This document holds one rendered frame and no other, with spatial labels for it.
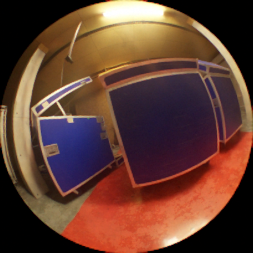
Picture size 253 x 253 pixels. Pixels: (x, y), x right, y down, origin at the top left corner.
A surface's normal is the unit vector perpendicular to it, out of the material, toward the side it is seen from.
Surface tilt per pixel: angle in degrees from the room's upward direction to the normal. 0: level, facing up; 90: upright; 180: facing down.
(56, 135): 90
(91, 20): 180
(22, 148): 90
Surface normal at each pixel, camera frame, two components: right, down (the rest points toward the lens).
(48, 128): 0.86, -0.26
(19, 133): 0.96, -0.28
